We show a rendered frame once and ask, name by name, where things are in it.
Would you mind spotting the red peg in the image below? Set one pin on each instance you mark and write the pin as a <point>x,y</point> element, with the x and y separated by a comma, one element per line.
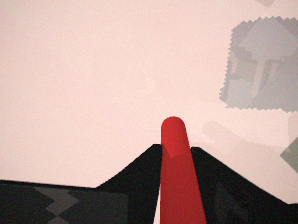
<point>180,199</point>

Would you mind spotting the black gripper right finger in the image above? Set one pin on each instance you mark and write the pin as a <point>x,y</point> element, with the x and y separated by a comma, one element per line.
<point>228,198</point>

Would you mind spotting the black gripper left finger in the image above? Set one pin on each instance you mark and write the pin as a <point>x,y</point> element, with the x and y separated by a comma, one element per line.
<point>129,197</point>

